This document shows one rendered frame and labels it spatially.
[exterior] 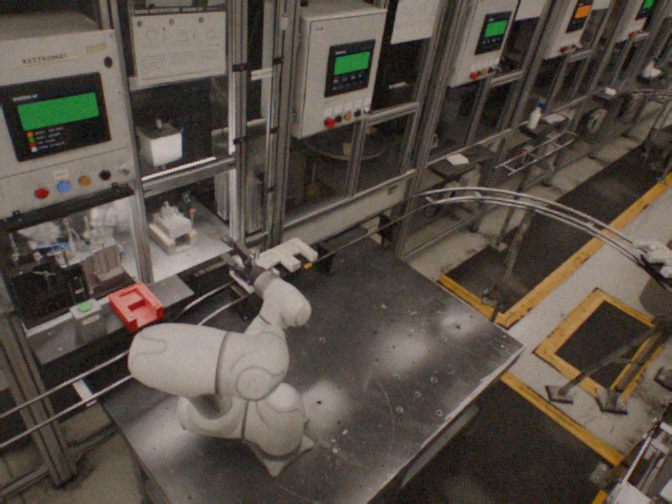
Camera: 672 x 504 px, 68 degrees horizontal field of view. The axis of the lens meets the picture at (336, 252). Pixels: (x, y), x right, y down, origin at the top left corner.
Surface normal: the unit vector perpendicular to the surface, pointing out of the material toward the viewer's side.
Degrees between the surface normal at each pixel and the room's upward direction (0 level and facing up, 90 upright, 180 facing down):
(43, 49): 90
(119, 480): 0
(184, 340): 13
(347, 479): 0
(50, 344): 0
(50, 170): 90
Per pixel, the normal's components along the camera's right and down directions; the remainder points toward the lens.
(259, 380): 0.16, 0.18
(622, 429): 0.12, -0.78
